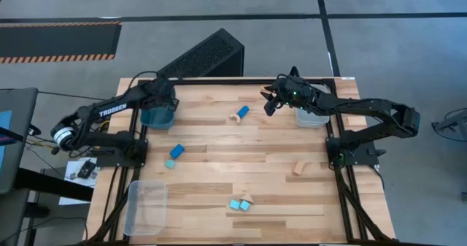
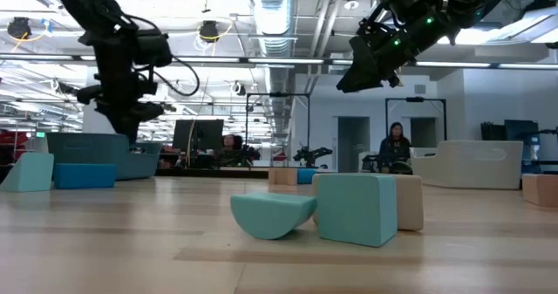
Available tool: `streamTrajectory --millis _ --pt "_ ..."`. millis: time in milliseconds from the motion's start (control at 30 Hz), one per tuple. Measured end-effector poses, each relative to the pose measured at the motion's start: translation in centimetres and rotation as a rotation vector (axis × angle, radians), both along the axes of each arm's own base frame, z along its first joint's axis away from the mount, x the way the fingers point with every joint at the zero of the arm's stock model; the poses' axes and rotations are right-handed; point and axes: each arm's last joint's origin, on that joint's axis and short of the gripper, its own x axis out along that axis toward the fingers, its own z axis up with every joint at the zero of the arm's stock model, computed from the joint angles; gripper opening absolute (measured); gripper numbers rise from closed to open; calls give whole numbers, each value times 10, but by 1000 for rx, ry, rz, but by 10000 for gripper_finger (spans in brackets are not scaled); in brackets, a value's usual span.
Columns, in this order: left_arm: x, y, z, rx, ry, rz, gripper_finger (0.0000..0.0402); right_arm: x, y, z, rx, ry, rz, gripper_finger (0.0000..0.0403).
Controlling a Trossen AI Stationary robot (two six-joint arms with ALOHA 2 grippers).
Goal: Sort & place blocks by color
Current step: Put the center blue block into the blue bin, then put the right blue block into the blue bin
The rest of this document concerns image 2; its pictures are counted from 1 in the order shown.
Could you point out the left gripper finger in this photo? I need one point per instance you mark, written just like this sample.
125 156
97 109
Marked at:
148 111
124 124

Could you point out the blue rectangular block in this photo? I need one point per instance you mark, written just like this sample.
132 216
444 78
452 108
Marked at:
85 176

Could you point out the teal wedge block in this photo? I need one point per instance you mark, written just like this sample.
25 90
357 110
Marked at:
32 174

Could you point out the small blue block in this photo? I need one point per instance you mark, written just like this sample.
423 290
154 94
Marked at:
306 176

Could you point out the beige wooden block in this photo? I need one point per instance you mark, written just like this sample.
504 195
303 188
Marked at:
282 176
410 202
540 189

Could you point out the teal cube block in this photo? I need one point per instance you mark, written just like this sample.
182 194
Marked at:
355 211

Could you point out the black background robot arm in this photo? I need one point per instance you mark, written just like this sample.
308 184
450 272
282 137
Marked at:
252 154
309 154

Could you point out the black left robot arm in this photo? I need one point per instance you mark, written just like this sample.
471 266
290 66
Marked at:
83 2

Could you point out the teal plastic bin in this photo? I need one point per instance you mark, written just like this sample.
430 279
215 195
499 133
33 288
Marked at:
87 152

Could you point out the black computer monitor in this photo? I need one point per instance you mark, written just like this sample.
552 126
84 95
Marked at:
205 134

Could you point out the person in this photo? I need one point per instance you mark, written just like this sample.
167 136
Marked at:
394 148
230 142

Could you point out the long ceiling light strip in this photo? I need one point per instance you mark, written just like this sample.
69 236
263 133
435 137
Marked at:
283 61

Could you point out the white background chair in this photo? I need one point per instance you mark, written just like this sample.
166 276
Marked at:
368 161

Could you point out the black rounded object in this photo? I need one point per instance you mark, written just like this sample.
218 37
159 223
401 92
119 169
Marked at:
401 168

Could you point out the black ceiling device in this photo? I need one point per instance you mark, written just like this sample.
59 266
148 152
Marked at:
18 27
209 30

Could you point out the red background object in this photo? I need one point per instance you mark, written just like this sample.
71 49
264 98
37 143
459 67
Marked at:
13 139

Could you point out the white plastic bin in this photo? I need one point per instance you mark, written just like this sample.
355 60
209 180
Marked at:
471 163

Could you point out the blue background equipment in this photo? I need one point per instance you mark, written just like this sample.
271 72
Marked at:
521 130

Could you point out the teal half-round block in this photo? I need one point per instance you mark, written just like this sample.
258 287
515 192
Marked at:
266 215

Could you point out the black metal frame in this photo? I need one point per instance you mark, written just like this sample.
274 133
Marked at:
279 94
414 99

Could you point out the grey wall vent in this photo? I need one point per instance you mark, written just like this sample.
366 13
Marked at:
419 89

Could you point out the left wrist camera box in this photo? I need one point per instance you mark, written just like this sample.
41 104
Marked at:
152 47

